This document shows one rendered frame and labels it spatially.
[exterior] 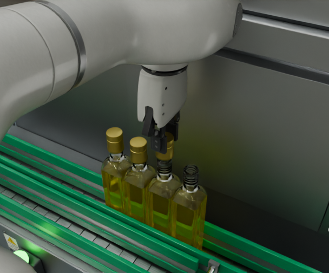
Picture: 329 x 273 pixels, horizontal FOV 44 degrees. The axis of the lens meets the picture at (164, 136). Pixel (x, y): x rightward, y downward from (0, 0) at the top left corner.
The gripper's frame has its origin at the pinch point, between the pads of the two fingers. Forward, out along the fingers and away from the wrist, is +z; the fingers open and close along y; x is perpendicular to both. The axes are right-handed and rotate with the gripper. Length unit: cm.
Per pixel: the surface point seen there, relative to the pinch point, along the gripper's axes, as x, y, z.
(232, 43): 6.8, -12.5, -14.9
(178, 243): 5.8, 4.4, 23.2
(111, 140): -11.3, 1.6, 4.3
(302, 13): 17.1, -14.5, -21.7
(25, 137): -56, -12, 32
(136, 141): -6.1, 0.3, 3.5
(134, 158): -5.8, 1.8, 6.6
